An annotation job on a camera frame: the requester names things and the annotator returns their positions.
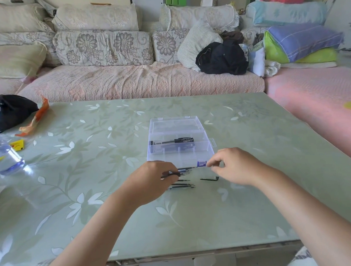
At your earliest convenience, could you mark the person's left hand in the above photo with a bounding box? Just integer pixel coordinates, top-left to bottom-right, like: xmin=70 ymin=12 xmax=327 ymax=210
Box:
xmin=116 ymin=159 xmax=182 ymax=210

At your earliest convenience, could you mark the person's right hand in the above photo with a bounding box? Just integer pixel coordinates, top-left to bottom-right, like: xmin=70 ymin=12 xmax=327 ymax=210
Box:
xmin=205 ymin=145 xmax=286 ymax=191

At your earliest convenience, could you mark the clear plastic storage box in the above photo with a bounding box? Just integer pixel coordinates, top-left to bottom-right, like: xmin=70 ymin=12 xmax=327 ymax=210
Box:
xmin=145 ymin=115 xmax=218 ymax=171

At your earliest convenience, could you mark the person's right forearm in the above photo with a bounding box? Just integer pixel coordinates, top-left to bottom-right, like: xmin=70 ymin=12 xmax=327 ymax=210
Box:
xmin=258 ymin=166 xmax=351 ymax=266

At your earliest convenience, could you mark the person's left forearm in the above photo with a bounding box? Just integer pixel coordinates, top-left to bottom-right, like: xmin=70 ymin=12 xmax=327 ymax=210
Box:
xmin=29 ymin=189 xmax=141 ymax=266

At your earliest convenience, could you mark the salmon pink sofa seat cover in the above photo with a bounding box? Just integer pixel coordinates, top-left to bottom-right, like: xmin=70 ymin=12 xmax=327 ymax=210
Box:
xmin=263 ymin=64 xmax=351 ymax=171

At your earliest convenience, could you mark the pink quilted sofa seat cover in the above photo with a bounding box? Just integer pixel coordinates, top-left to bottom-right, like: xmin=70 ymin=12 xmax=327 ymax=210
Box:
xmin=16 ymin=55 xmax=265 ymax=106

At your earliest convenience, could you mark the white towel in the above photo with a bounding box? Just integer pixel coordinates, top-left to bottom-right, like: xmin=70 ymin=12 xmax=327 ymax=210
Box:
xmin=264 ymin=59 xmax=282 ymax=78

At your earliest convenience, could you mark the white and blue cloth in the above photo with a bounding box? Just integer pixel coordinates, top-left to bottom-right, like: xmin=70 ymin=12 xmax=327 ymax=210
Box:
xmin=241 ymin=43 xmax=267 ymax=79

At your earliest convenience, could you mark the black clothing bundle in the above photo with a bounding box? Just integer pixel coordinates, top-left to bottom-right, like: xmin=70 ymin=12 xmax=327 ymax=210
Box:
xmin=194 ymin=39 xmax=250 ymax=77

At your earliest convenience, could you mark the orange snack wrapper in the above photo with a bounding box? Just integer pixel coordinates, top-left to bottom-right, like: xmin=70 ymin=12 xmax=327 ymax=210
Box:
xmin=13 ymin=95 xmax=52 ymax=138

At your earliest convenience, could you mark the brown garment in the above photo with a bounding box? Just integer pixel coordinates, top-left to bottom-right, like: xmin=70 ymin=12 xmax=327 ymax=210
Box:
xmin=219 ymin=30 xmax=245 ymax=45

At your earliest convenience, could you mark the white textured pillow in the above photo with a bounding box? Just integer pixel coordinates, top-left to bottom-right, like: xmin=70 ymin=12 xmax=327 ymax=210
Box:
xmin=175 ymin=18 xmax=225 ymax=74

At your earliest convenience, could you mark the floral sofa back cushion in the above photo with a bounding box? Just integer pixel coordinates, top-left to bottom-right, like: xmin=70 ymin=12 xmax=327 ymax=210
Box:
xmin=52 ymin=26 xmax=155 ymax=70
xmin=0 ymin=29 xmax=60 ymax=70
xmin=240 ymin=27 xmax=268 ymax=46
xmin=152 ymin=28 xmax=191 ymax=65

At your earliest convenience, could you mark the yellow tag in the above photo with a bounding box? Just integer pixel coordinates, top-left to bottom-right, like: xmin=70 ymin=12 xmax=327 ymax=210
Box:
xmin=9 ymin=139 xmax=25 ymax=152

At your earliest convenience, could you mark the clear water bottle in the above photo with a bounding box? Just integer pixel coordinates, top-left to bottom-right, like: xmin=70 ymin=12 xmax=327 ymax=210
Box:
xmin=0 ymin=121 xmax=27 ymax=176

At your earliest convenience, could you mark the black plastic bag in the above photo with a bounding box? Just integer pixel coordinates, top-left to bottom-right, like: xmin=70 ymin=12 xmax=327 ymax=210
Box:
xmin=0 ymin=92 xmax=40 ymax=134

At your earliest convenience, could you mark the cream sofa bolster cushion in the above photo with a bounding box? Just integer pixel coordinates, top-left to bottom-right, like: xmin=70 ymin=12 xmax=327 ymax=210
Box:
xmin=0 ymin=1 xmax=54 ymax=35
xmin=52 ymin=0 xmax=139 ymax=36
xmin=158 ymin=1 xmax=241 ymax=35

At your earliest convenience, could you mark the light blue bolster pillow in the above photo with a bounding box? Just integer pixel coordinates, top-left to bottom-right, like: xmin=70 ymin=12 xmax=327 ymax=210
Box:
xmin=245 ymin=0 xmax=328 ymax=29

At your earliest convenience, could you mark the pale pink sofa seat cover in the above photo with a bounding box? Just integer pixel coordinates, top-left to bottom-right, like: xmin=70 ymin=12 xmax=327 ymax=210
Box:
xmin=0 ymin=77 xmax=27 ymax=96

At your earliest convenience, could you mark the pale yellow pillow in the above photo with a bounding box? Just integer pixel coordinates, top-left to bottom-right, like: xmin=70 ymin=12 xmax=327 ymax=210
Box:
xmin=0 ymin=41 xmax=49 ymax=80

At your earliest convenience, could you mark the white device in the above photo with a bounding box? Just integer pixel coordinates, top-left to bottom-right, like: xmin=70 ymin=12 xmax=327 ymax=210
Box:
xmin=0 ymin=0 xmax=36 ymax=6

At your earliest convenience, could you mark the grey table frame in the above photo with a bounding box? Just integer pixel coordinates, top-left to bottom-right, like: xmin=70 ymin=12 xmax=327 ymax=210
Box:
xmin=105 ymin=239 xmax=305 ymax=266

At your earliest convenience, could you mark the white cabinet with black frame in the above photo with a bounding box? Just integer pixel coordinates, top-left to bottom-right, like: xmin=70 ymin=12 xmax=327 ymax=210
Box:
xmin=130 ymin=0 xmax=166 ymax=22

